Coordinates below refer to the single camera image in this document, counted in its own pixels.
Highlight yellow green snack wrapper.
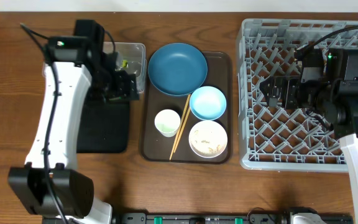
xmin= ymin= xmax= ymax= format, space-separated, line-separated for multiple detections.
xmin=122 ymin=60 xmax=128 ymax=68

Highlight white cup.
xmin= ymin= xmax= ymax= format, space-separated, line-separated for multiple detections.
xmin=154 ymin=110 xmax=181 ymax=138

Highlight light blue bowl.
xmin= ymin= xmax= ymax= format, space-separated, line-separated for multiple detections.
xmin=190 ymin=86 xmax=227 ymax=120

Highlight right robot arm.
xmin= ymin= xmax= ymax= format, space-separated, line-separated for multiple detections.
xmin=260 ymin=47 xmax=358 ymax=223

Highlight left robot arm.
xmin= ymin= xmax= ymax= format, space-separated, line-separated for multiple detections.
xmin=8 ymin=36 xmax=146 ymax=223

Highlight grey dishwasher rack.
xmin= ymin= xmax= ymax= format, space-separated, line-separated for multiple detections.
xmin=236 ymin=19 xmax=358 ymax=172

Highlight clear plastic bin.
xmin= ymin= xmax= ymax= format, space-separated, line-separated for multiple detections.
xmin=45 ymin=36 xmax=146 ymax=101

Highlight black plastic tray bin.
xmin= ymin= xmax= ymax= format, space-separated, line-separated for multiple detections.
xmin=77 ymin=102 xmax=130 ymax=154

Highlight dark blue plate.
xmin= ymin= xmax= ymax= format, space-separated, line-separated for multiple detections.
xmin=148 ymin=43 xmax=208 ymax=96

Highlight wooden chopstick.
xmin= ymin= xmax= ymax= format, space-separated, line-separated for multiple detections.
xmin=169 ymin=95 xmax=191 ymax=160
xmin=173 ymin=108 xmax=191 ymax=153

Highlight dark brown serving tray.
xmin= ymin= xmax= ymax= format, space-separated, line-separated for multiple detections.
xmin=139 ymin=52 xmax=232 ymax=164

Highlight white bowl with food scraps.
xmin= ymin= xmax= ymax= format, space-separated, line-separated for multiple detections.
xmin=188 ymin=120 xmax=228 ymax=159

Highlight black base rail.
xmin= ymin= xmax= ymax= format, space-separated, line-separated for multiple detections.
xmin=113 ymin=212 xmax=354 ymax=224

